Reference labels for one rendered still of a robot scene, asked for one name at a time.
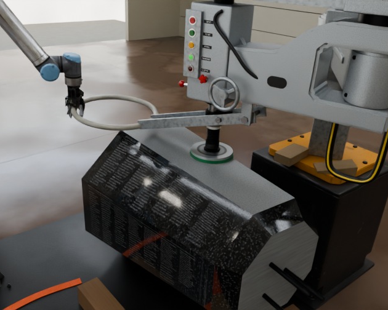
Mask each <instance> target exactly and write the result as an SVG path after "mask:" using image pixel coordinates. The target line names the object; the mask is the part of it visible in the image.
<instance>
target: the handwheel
mask: <svg viewBox="0 0 388 310"><path fill-rule="evenodd" d="M219 81H226V82H228V83H230V84H231V85H232V86H233V88H232V89H228V90H227V89H220V88H219V87H218V86H217V85H216V83H217V82H219ZM213 88H215V89H216V90H217V91H218V97H219V98H220V99H221V106H219V105H218V104H217V103H216V102H215V100H214V98H213V95H212V89H213ZM233 92H235V101H234V103H233V104H232V105H231V106H229V107H225V99H227V98H228V97H229V96H230V94H231V93H233ZM208 96H209V99H210V102H211V103H212V105H213V106H214V107H215V108H217V109H218V110H220V111H231V110H233V109H234V108H235V107H236V106H237V104H238V102H239V100H240V91H239V88H238V86H237V84H236V83H235V82H234V81H233V80H232V79H230V78H229V77H225V76H221V77H217V78H215V79H214V80H213V81H212V82H211V83H210V85H209V89H208Z"/></svg>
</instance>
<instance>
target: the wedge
mask: <svg viewBox="0 0 388 310"><path fill-rule="evenodd" d="M313 166H314V167H315V170H316V171H317V173H327V174H330V173H329V171H328V170H327V168H326V164H325V162H317V163H313ZM333 166H334V168H335V169H336V170H338V171H340V172H342V173H345V174H348V175H353V176H356V174H357V169H358V167H357V166H356V164H355V162H354V161H353V160H352V159H346V160H340V161H333Z"/></svg>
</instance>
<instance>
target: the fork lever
mask: <svg viewBox="0 0 388 310"><path fill-rule="evenodd" d="M231 111H232V113H230V114H213V115H205V111H191V112H182V113H167V114H152V115H150V116H151V118H153V119H144V120H138V123H139V124H140V125H141V128H140V129H161V128H173V127H196V126H207V125H230V124H240V118H241V108H234V109H233V110H231ZM266 116H267V115H266V110H265V106H253V113H252V119H251V123H252V124H253V123H256V117H266ZM241 122H242V123H244V124H246V123H247V122H248V118H247V117H245V116H243V117H242V118H241Z"/></svg>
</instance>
